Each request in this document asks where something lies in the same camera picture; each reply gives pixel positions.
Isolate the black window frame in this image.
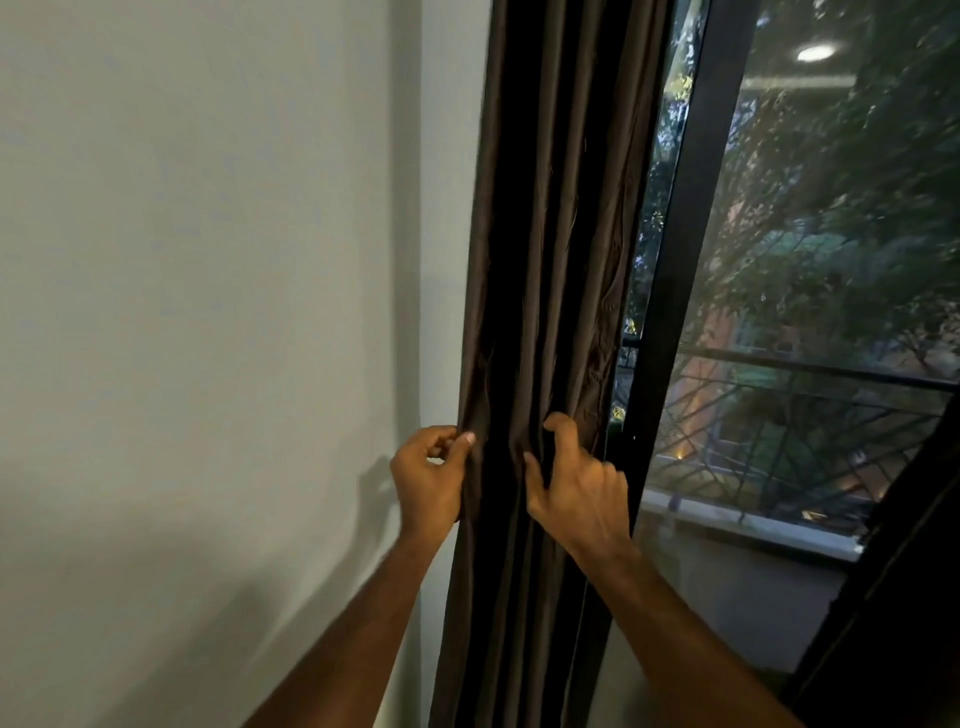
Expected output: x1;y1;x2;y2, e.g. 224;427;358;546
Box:
581;0;765;728

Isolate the dark curtain panel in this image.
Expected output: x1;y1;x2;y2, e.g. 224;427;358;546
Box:
780;390;960;728

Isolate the person's left forearm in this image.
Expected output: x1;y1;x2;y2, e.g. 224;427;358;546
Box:
243;528;444;728

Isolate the green tree outside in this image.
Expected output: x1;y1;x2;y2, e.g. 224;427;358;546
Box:
626;0;960;376

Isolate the black balcony railing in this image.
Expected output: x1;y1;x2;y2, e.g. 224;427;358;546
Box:
619;335;960;526

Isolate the person's right forearm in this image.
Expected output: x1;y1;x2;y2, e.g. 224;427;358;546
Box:
573;543;807;728

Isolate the person's right hand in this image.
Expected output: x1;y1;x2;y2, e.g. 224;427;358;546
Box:
522;411;640;565

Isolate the person's left hand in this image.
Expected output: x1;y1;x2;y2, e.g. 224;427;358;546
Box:
390;425;477;547

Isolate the dark brown curtain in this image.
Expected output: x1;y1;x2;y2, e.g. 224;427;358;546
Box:
429;0;674;728

